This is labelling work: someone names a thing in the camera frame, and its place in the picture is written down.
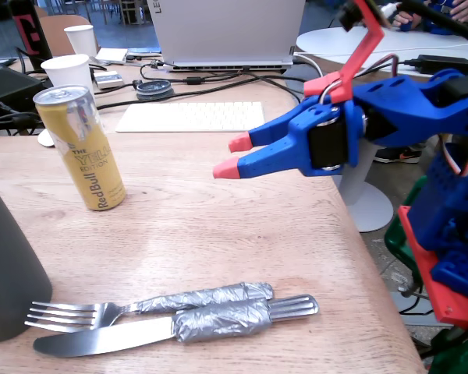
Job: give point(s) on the white round pedestal table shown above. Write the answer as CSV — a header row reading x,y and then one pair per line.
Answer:
x,y
335,43

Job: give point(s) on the black bottle with pink letter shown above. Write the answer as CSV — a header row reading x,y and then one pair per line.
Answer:
x,y
27,31

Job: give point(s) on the yellow Red Bull can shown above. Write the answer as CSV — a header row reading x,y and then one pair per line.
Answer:
x,y
97,175

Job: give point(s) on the small silver box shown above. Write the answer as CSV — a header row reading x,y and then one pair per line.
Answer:
x,y
108,80

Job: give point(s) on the flat white box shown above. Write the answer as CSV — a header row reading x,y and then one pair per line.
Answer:
x,y
111,55

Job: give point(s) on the white computer mouse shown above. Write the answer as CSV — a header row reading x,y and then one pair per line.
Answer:
x,y
45,140

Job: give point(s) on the silver laptop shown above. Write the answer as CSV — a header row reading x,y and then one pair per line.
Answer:
x,y
226,31

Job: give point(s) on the dark grey bottle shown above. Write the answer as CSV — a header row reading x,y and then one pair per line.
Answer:
x,y
8,265

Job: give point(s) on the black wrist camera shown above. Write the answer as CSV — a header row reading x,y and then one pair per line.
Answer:
x,y
349,17

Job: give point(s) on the black docking box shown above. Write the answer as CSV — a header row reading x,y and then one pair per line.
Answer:
x,y
8,87

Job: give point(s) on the white keyboard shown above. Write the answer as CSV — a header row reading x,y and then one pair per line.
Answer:
x,y
191,117

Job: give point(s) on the brown wooden chair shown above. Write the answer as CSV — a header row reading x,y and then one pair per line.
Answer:
x,y
54,35

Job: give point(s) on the white paper cup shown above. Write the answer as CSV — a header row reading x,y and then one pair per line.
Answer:
x,y
68,74
82,41

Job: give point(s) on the red camera mount bracket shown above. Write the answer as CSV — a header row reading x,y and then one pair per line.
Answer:
x,y
368,43

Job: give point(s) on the black sneaker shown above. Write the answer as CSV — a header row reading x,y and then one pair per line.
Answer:
x,y
398,156

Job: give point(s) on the blue gripper with motor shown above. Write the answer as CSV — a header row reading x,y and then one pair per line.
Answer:
x,y
302,138

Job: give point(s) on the red robot base plate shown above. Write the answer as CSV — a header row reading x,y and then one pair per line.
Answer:
x,y
425,265

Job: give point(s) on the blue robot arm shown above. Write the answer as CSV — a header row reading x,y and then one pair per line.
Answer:
x,y
413,105

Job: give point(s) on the green clamp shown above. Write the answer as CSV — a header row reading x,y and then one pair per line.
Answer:
x,y
460,358
398,237

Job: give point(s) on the black power adapter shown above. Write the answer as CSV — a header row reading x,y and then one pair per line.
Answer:
x,y
444,64

